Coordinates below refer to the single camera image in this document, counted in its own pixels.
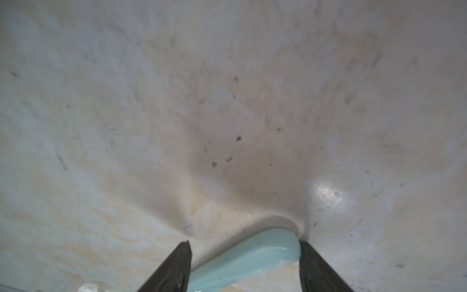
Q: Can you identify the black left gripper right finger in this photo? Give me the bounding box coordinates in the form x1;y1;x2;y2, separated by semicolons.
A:
299;240;353;292

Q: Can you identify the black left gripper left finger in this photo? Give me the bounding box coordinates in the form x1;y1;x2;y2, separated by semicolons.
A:
137;241;192;292

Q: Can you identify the mint green folding knife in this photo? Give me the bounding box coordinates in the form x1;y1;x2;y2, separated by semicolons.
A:
187;228;301;292

